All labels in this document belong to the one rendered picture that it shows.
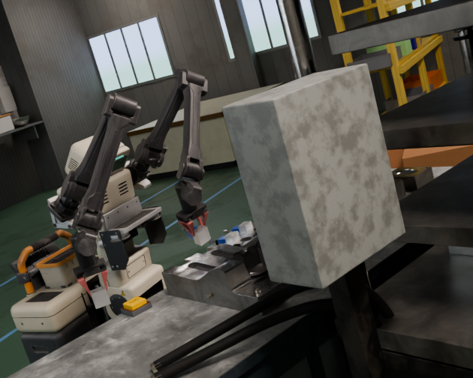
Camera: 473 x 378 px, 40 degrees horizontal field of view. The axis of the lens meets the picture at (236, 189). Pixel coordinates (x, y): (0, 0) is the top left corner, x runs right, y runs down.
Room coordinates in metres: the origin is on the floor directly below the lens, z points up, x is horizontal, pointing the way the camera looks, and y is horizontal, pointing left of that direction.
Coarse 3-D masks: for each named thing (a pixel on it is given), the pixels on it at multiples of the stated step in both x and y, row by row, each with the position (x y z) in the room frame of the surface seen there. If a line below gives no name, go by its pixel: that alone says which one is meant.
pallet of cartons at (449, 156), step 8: (392, 152) 4.80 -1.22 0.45; (400, 152) 4.77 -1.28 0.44; (408, 152) 4.41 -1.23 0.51; (416, 152) 4.35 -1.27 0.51; (424, 152) 4.28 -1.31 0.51; (432, 152) 4.22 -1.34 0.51; (440, 152) 4.20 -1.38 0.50; (448, 152) 4.18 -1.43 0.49; (456, 152) 4.16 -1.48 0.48; (464, 152) 4.15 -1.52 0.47; (472, 152) 4.13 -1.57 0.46; (392, 160) 4.80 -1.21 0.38; (400, 160) 4.78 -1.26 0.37; (408, 160) 4.28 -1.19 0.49; (416, 160) 4.26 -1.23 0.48; (424, 160) 4.24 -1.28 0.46; (432, 160) 4.22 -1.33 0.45; (440, 160) 4.20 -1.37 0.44; (448, 160) 4.18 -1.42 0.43; (456, 160) 4.17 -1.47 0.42
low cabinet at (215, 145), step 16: (224, 96) 10.45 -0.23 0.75; (240, 96) 9.66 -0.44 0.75; (208, 112) 8.61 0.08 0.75; (144, 128) 8.94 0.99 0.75; (176, 128) 8.69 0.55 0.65; (208, 128) 8.43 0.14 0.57; (224, 128) 8.29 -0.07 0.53; (176, 144) 8.73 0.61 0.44; (208, 144) 8.46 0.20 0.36; (224, 144) 8.33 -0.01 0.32; (176, 160) 8.78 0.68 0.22; (208, 160) 8.51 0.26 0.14; (224, 160) 8.37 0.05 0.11; (160, 176) 9.01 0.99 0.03
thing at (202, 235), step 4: (184, 228) 2.35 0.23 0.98; (196, 228) 2.28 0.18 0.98; (200, 228) 2.27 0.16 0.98; (204, 228) 2.26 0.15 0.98; (188, 232) 2.29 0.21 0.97; (196, 232) 2.24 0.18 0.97; (200, 232) 2.25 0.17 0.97; (204, 232) 2.26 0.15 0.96; (208, 232) 2.27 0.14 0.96; (188, 236) 2.30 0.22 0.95; (192, 236) 2.28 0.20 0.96; (196, 236) 2.25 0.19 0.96; (200, 236) 2.25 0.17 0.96; (204, 236) 2.26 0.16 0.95; (208, 236) 2.27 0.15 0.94; (196, 240) 2.26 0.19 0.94; (200, 240) 2.25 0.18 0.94; (204, 240) 2.26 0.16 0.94; (208, 240) 2.27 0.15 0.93; (200, 244) 2.25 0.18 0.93
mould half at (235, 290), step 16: (192, 256) 2.25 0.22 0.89; (208, 256) 2.20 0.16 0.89; (176, 272) 2.12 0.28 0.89; (192, 272) 2.09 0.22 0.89; (208, 272) 1.95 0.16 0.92; (224, 272) 1.88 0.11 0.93; (240, 272) 1.91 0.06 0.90; (176, 288) 2.12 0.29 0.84; (192, 288) 2.04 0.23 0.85; (208, 288) 1.97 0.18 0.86; (224, 288) 1.90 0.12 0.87; (240, 288) 1.89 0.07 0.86; (256, 288) 1.86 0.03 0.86; (272, 288) 1.82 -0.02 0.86; (224, 304) 1.92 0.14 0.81; (240, 304) 1.86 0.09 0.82
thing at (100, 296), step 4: (96, 288) 2.05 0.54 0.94; (100, 288) 1.98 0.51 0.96; (104, 288) 1.97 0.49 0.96; (92, 292) 1.96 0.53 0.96; (96, 292) 1.95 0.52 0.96; (100, 292) 1.96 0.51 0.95; (104, 292) 1.96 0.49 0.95; (92, 296) 1.95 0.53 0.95; (96, 296) 1.95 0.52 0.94; (100, 296) 1.96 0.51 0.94; (104, 296) 1.96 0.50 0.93; (108, 296) 1.96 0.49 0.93; (96, 300) 1.95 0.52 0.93; (100, 300) 1.95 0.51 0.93; (104, 300) 1.96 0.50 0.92; (108, 300) 1.96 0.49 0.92; (96, 304) 1.95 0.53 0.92; (100, 304) 1.95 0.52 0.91; (104, 304) 1.96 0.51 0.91; (96, 308) 1.95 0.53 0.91
